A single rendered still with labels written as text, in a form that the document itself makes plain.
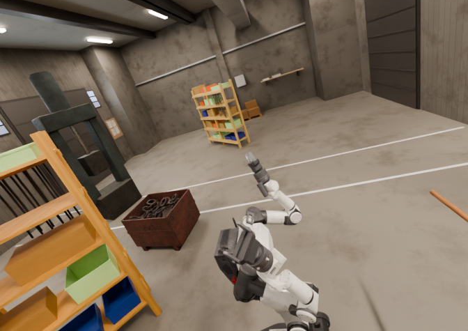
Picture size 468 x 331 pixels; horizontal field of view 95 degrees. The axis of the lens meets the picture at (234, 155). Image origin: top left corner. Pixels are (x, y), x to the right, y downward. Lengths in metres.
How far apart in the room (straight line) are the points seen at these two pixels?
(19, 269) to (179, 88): 9.70
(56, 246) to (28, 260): 0.20
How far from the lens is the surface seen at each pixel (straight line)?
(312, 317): 1.12
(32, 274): 2.68
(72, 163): 5.61
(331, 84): 9.48
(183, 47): 11.07
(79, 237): 2.52
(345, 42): 9.50
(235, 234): 1.34
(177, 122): 11.71
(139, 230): 3.84
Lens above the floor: 2.23
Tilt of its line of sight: 21 degrees down
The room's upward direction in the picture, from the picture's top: 19 degrees counter-clockwise
